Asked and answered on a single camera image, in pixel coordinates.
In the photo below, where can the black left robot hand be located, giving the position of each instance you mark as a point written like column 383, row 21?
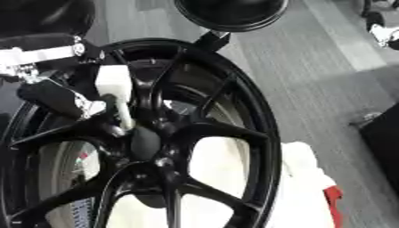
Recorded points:
column 52, row 95

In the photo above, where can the white pin with flat head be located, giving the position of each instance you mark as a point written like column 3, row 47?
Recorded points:
column 112, row 80

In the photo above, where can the black spoked wheel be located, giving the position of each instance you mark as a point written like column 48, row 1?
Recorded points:
column 156, row 175

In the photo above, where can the black round disc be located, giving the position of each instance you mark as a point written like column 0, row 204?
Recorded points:
column 231, row 13

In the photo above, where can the white cloth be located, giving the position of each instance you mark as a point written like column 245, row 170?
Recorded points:
column 301, row 184

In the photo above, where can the red flat object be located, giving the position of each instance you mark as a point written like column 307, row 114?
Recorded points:
column 333, row 205

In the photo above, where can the black cabinet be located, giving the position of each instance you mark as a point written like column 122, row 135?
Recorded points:
column 383, row 148

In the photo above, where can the black square post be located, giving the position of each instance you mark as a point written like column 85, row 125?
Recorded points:
column 213, row 40

